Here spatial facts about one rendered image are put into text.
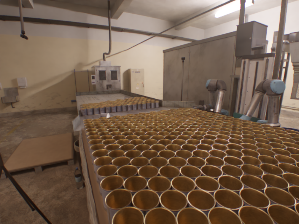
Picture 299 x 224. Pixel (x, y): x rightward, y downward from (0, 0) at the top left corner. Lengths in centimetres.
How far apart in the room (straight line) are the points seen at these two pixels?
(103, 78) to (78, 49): 215
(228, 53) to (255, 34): 63
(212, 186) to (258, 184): 14
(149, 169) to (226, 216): 26
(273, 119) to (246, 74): 67
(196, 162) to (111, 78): 601
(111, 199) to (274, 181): 50
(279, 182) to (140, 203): 43
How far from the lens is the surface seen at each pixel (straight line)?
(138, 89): 802
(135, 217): 42
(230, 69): 326
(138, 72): 800
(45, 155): 331
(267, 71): 193
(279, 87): 157
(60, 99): 781
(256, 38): 296
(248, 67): 207
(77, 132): 136
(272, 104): 161
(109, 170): 57
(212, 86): 190
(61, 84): 775
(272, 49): 354
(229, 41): 337
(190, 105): 214
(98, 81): 633
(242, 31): 296
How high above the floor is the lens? 151
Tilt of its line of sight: 14 degrees down
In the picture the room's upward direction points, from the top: straight up
